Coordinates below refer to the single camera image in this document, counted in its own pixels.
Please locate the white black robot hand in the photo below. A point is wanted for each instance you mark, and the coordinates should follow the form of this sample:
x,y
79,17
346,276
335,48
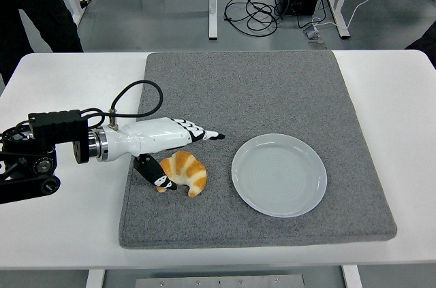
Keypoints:
x,y
150,136

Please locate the golden croissant bread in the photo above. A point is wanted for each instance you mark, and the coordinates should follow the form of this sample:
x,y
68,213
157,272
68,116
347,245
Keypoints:
x,y
190,169

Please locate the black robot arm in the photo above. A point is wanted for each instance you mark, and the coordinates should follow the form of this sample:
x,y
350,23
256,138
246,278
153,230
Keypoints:
x,y
54,124

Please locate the pale grey round plate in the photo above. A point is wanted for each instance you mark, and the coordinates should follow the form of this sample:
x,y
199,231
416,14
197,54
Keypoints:
x,y
279,175

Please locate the grey metal plate with screws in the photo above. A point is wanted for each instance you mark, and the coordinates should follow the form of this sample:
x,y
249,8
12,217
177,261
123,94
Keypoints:
x,y
221,282

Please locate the grey felt mat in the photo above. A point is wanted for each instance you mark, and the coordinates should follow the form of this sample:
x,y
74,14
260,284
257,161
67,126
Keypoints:
x,y
238,97

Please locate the white slim desk leg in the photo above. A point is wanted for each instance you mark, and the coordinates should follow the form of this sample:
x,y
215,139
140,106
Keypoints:
x,y
213,12

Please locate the white table leg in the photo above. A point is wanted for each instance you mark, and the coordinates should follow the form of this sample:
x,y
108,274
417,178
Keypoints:
x,y
95,279
352,277

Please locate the person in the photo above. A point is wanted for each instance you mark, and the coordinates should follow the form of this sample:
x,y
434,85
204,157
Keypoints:
x,y
34,12

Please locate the grey floor socket box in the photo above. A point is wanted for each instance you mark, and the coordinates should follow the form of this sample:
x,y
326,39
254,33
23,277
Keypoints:
x,y
312,33

